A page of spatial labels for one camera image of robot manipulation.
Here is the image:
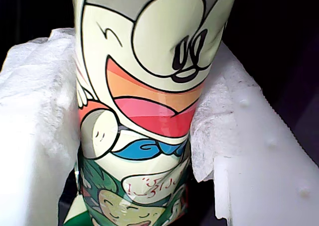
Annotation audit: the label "snack bar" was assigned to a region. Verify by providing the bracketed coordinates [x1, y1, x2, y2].
[58, 0, 240, 226]

